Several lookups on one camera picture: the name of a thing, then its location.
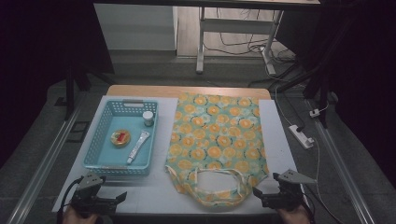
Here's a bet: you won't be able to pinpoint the white cabinet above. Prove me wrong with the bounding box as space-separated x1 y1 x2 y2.
93 3 178 51

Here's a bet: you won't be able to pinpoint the white power strip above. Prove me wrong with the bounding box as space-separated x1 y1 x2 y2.
288 123 315 150

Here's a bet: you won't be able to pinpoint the person's left hand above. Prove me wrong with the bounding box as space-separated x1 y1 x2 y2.
62 204 99 224

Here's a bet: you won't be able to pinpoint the thin white cable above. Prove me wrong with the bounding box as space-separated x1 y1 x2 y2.
312 137 344 224

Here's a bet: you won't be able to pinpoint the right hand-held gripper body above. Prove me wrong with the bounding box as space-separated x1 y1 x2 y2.
265 169 318 212

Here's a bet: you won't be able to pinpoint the blue perforated plastic basket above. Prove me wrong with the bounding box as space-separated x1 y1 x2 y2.
82 98 160 178

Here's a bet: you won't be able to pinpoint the tangled black floor cables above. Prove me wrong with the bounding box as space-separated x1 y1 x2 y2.
203 8 297 63

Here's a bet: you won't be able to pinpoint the white ointment tube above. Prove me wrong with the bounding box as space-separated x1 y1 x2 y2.
126 130 151 165

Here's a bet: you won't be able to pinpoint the orange-print fabric bag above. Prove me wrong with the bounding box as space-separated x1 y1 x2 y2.
164 91 271 208

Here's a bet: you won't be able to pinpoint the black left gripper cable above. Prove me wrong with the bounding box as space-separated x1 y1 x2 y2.
56 175 86 224

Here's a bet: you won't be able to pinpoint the person's right hand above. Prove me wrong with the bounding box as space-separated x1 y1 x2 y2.
276 203 312 224

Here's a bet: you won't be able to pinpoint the white-legged desk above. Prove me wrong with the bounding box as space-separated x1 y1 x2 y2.
92 0 321 76

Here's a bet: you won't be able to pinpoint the aluminium rail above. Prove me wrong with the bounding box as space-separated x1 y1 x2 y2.
305 99 376 224
5 92 86 224

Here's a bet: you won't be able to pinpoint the thick black cable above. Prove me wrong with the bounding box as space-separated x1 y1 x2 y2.
247 62 310 133

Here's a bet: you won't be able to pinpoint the small white-lidded jar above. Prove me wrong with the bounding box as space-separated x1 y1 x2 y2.
142 110 155 128

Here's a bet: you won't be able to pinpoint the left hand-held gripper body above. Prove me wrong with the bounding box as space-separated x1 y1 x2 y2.
71 172 109 218

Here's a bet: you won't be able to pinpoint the black metal stand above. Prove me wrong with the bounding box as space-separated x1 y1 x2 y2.
63 60 117 121
274 46 341 129

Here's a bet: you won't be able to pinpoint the round gold candy tin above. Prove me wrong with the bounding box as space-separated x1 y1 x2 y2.
109 129 132 148

